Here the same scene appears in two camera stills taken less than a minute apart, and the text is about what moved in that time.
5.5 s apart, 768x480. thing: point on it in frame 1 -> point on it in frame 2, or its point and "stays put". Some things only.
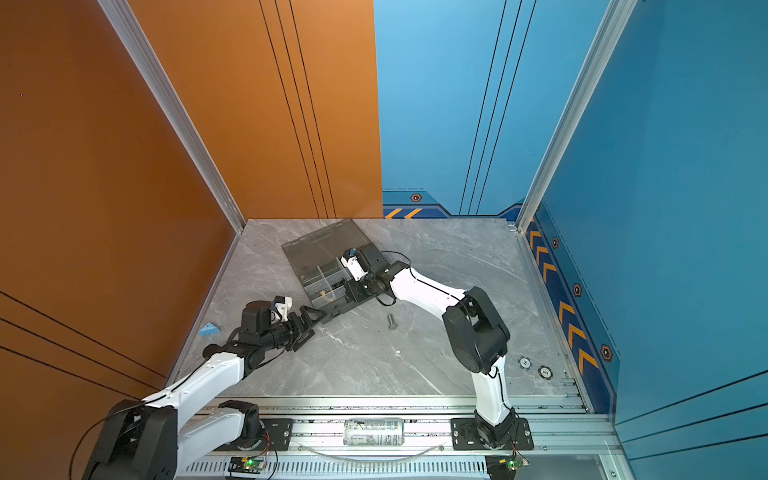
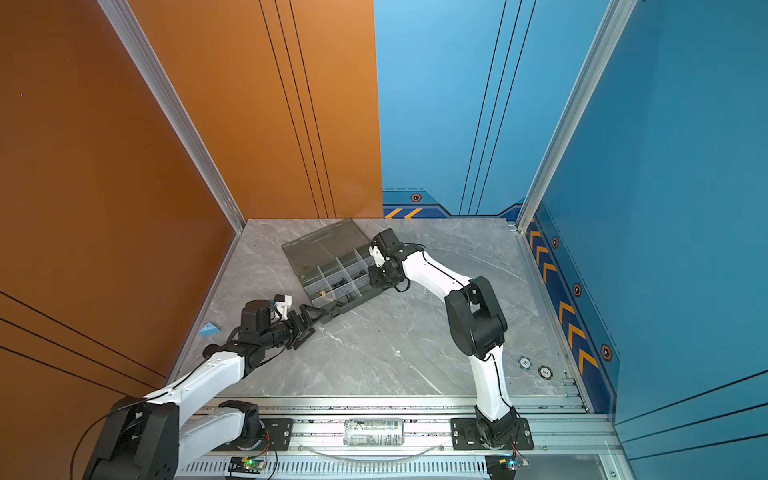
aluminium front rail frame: [423, 438] stays put
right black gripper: [355, 294] -> [376, 281]
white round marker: [524, 363] stays put
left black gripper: [301, 331] stays put
